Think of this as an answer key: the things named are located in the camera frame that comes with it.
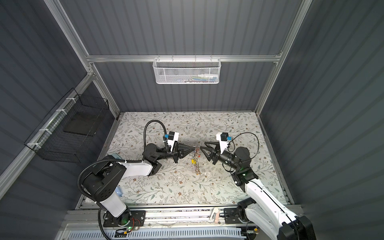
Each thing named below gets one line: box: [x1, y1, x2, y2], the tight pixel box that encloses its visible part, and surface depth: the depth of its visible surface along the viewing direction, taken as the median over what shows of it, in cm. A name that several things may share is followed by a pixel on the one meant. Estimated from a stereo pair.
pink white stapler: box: [210, 207, 220, 223], surface depth 74 cm
